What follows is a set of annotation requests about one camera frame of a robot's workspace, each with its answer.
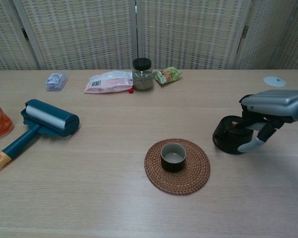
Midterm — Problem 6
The glass jar black lid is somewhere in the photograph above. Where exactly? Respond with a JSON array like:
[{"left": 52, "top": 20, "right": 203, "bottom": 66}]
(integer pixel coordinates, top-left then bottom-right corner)
[{"left": 132, "top": 58, "right": 154, "bottom": 91}]

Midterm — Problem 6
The orange drink bottle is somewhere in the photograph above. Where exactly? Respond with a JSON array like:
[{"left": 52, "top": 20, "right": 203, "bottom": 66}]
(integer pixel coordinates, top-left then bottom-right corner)
[{"left": 0, "top": 89, "right": 15, "bottom": 138}]

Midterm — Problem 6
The black teapot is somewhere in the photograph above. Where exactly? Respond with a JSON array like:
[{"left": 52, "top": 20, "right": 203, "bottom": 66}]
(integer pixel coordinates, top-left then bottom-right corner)
[{"left": 212, "top": 115, "right": 265, "bottom": 155}]

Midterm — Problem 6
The white round cable grommet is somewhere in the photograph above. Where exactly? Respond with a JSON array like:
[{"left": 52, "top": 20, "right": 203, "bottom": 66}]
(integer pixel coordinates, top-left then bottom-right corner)
[{"left": 263, "top": 75, "right": 288, "bottom": 87}]

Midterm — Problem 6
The woven folding screen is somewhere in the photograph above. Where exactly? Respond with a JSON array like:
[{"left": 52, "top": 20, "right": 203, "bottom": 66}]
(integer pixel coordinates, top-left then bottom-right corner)
[{"left": 0, "top": 0, "right": 298, "bottom": 72}]

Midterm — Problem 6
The green snack packet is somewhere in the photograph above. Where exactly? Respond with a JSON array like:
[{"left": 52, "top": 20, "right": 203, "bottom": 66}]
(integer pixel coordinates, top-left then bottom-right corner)
[{"left": 152, "top": 66, "right": 183, "bottom": 85}]

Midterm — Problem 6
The teal lint roller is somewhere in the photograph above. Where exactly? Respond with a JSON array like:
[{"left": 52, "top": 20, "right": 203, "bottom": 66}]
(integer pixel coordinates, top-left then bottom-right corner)
[{"left": 0, "top": 99, "right": 80, "bottom": 174}]

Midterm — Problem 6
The purple tissue pack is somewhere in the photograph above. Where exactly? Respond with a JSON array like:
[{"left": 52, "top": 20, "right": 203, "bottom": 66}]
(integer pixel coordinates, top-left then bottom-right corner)
[{"left": 45, "top": 72, "right": 69, "bottom": 92}]

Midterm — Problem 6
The round woven rattan coaster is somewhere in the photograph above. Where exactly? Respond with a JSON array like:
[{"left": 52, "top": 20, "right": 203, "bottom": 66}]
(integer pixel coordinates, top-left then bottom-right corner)
[{"left": 144, "top": 138, "right": 211, "bottom": 196}]

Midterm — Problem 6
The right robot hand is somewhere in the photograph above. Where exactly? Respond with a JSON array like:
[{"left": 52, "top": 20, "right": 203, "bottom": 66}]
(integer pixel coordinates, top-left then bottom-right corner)
[{"left": 234, "top": 89, "right": 298, "bottom": 152}]

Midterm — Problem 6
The pink snack bag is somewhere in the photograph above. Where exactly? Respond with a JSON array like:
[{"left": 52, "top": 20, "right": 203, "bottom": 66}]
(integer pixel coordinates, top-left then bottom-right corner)
[{"left": 84, "top": 70, "right": 134, "bottom": 94}]

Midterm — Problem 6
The dark ceramic cup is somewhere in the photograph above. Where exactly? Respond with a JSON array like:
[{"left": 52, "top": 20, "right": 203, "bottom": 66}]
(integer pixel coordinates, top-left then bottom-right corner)
[{"left": 160, "top": 144, "right": 187, "bottom": 173}]

